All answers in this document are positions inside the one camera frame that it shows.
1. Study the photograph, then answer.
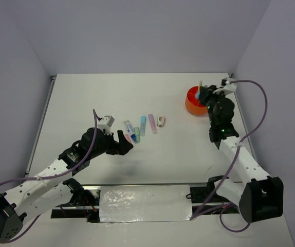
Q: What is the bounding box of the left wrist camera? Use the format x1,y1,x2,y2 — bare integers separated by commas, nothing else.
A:
98,115,115,135

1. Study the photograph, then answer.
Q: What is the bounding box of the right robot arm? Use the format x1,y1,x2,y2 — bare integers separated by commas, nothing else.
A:
196,81,284,223

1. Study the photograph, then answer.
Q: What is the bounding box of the pink purple highlighter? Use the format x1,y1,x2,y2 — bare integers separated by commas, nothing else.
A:
148,114,157,134

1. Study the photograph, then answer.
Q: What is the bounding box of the small green highlighter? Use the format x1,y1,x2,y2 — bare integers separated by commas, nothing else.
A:
134,127,145,143

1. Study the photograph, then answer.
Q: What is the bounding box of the reflective silver base plate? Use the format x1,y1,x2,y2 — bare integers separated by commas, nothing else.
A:
99,185,192,223

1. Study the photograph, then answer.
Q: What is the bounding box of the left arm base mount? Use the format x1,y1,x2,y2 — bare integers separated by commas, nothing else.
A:
51,178,101,223

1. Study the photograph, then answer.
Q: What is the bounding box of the light blue highlighter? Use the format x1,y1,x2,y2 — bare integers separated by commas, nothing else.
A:
140,115,146,136

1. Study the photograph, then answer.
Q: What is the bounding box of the small blue highlighter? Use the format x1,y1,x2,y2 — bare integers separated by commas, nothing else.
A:
195,91,200,99

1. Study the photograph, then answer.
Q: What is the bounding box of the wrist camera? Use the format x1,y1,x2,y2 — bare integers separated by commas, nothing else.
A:
98,115,115,135
213,78,237,96

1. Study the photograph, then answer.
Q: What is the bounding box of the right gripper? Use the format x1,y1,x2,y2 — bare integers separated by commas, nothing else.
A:
198,84,228,126

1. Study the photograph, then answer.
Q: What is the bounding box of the small pink highlighter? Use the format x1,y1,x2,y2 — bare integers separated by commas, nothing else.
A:
124,134,132,143

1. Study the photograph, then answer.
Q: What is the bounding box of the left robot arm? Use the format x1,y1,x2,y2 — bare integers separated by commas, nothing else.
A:
0,128,134,243

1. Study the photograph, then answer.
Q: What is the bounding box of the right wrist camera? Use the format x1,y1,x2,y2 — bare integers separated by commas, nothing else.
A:
213,78,237,96

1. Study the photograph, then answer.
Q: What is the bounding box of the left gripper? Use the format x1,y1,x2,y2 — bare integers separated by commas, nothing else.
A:
89,130,133,159

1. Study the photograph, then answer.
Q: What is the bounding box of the orange round divided container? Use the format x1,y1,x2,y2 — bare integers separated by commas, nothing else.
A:
185,86,208,116

